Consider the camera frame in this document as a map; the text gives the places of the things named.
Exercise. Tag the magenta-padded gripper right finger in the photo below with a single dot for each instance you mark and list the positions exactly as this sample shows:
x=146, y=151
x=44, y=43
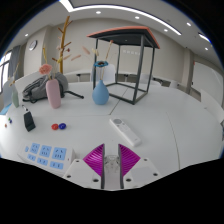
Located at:
x=128, y=160

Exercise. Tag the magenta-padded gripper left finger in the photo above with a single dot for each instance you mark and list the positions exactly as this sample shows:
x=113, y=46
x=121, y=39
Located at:
x=95, y=160

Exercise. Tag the small clear white charger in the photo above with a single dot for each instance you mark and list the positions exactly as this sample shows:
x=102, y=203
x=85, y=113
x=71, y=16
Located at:
x=111, y=163

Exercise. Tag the long white remote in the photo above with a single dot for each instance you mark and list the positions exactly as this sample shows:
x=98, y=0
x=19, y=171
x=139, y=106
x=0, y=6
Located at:
x=125, y=131

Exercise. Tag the white power strip blue sockets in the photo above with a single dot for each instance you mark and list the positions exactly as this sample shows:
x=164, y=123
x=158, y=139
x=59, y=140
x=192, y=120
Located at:
x=46, y=156

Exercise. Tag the red round disc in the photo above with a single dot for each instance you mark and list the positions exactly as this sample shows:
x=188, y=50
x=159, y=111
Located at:
x=55, y=126

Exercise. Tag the blue vase with flowers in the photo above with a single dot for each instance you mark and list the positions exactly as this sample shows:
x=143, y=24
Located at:
x=100, y=95

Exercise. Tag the black rectangular block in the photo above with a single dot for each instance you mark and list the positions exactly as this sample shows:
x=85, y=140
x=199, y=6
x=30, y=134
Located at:
x=29, y=121

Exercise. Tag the pink vase with flowers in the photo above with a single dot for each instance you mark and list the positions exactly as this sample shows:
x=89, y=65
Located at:
x=53, y=95

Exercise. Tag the black marker pen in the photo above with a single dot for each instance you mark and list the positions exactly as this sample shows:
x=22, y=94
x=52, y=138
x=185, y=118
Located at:
x=24, y=108

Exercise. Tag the white chairs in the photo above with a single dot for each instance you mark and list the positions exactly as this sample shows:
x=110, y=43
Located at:
x=108, y=73

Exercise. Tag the grey backpack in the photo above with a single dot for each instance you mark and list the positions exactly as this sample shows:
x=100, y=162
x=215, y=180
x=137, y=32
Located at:
x=36, y=90

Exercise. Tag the small blue button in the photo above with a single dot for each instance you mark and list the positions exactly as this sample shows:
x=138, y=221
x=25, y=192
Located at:
x=11, y=121

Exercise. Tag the small orange button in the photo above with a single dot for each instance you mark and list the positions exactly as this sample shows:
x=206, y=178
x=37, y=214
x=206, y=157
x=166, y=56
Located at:
x=5, y=125

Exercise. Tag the green vase with dried stems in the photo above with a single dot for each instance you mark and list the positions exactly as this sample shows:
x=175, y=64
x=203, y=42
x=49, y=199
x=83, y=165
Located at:
x=15, y=99

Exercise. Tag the white chair with blue seat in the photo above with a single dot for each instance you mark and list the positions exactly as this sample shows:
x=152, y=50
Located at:
x=6, y=93

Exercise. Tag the whiteboard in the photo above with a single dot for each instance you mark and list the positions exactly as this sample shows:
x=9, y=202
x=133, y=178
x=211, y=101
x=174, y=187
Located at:
x=208, y=81

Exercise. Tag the wooden coat rack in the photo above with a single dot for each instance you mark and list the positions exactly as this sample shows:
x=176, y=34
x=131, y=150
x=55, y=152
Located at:
x=63, y=46

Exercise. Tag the grey curtain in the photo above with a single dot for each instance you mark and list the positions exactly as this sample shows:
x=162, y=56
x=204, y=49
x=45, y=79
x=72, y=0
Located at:
x=14, y=61

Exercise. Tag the window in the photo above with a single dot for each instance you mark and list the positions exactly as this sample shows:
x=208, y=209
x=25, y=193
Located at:
x=4, y=70

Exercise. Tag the ceiling spot lights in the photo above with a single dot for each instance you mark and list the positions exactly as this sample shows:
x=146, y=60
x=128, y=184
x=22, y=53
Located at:
x=98, y=12

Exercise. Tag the long ceiling light strip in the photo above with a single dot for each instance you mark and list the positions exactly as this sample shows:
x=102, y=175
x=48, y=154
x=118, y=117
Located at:
x=133, y=10

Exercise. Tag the black frame stand orange top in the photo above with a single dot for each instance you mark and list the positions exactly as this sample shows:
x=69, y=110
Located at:
x=126, y=33

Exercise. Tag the round wall clock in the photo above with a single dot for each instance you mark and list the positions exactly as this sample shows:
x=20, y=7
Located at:
x=33, y=45

